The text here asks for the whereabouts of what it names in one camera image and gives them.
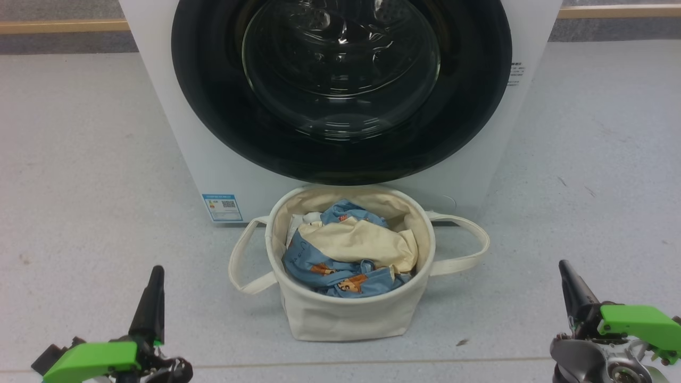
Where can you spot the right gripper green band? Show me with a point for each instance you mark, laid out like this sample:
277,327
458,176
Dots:
644,324

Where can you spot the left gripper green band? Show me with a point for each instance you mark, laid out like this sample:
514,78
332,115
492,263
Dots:
90,359

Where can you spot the blue cartoon print garment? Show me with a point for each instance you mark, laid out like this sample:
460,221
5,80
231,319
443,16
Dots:
319,274

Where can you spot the round black glass washer door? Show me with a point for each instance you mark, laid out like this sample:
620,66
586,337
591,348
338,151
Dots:
213,106

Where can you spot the blue and cream cartoon garment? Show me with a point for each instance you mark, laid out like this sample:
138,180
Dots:
362,239

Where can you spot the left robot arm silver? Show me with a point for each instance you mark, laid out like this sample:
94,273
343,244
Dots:
178,371

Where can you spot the white front-load washing machine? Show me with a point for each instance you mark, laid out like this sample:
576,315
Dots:
175,133

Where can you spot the blue energy label sticker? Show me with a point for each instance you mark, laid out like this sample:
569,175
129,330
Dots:
222,207

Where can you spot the cream fabric laundry basket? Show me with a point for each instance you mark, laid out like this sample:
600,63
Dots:
340,319

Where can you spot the small printed text label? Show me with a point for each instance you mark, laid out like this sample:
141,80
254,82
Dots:
515,73

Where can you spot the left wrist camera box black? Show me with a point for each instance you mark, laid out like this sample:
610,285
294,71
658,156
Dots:
50,359

